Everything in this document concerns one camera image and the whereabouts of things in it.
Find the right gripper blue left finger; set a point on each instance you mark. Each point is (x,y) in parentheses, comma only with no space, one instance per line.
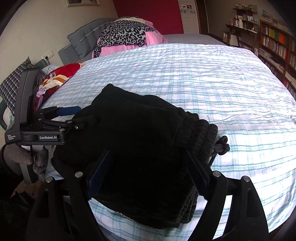
(97,183)

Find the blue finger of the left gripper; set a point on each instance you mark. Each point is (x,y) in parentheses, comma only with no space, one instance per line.
(67,111)

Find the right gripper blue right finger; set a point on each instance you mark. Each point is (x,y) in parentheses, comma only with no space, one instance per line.
(198,175)

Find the black pants with silver stripes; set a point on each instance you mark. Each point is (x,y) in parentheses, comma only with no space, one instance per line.
(149,142)

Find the left hand in grey glove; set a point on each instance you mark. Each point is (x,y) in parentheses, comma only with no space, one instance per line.
(28,162)

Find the red patterned pillow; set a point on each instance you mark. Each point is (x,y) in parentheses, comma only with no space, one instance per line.
(53,81)

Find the black white plaid pillow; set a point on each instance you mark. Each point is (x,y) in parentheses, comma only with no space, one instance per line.
(9,87)

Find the grey padded headboard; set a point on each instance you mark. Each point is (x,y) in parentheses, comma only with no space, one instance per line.
(83,41)

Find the plaid light blue bed sheet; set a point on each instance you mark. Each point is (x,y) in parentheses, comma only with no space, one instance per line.
(226,86)

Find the leopard print cloth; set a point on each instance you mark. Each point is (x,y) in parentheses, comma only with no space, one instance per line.
(122,34)

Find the framed wedding photo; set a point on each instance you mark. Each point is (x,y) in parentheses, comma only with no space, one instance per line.
(70,3)

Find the pink blanket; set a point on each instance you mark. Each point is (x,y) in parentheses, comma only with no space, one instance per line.
(138,41)

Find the grey bare mattress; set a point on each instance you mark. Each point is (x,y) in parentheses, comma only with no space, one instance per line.
(192,39)

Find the red wardrobe door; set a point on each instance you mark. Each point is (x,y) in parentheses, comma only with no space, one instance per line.
(164,14)

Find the dark wooden desk with items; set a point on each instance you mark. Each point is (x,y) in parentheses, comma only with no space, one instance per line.
(244,22)

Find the wooden bookshelf with books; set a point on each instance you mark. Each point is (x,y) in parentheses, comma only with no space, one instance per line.
(275,47)

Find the wall power socket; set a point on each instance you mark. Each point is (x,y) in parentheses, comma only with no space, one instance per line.
(48,55)

